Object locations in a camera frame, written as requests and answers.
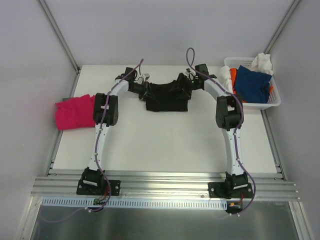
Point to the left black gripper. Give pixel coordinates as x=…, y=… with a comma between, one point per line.
x=145, y=92

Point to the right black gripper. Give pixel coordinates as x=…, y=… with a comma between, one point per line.
x=180, y=81

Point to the black t shirt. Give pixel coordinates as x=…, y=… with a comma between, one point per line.
x=167, y=97

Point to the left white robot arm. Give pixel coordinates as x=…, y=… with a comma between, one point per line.
x=105, y=116

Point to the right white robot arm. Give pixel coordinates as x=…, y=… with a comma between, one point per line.
x=229, y=117

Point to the white t shirt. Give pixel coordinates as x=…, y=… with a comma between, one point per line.
x=224, y=78

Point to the orange t shirt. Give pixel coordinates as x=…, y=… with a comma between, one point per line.
x=233, y=80

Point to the blue t shirt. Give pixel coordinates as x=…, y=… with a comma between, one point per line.
x=257, y=85

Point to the folded pink t shirt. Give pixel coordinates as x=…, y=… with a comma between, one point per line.
x=75, y=113

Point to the white cloth in basket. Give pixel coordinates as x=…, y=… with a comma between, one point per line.
x=262, y=64

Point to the white plastic basket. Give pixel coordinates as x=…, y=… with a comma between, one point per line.
x=274, y=98

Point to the aluminium mounting rail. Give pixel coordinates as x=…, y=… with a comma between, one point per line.
x=165, y=185

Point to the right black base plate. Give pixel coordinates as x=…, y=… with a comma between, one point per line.
x=219, y=190

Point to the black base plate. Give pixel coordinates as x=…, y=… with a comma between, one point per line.
x=86, y=188
x=219, y=190

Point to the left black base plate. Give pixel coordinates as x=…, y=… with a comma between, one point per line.
x=86, y=188

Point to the white slotted cable duct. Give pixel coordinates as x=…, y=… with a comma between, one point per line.
x=136, y=203

